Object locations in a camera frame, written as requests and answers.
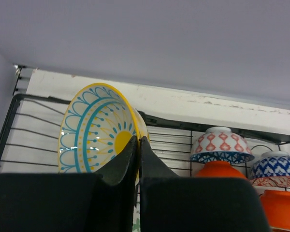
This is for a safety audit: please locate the blue patterned bowl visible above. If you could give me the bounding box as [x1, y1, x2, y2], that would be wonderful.
[189, 127, 254, 164]

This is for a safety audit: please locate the black wire dish rack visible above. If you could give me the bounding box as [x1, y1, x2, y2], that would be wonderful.
[0, 93, 290, 232]

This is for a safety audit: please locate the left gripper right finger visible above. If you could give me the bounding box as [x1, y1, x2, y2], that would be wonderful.
[140, 137, 270, 232]

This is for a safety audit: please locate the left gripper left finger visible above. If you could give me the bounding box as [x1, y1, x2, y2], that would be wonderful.
[0, 136, 138, 232]

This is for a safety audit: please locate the orange bowl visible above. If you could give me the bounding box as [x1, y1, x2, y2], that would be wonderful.
[260, 190, 290, 230]
[195, 161, 247, 179]

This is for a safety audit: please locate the right orange bowl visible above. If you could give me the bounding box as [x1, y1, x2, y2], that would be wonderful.
[260, 190, 290, 230]

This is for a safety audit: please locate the yellow teal patterned bowl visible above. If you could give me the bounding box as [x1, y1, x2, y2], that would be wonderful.
[58, 83, 149, 174]

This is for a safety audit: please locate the red patterned bowl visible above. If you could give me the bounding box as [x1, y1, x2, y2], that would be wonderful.
[249, 151, 290, 188]

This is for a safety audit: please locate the left orange bowl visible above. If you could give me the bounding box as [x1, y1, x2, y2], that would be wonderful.
[195, 161, 247, 179]

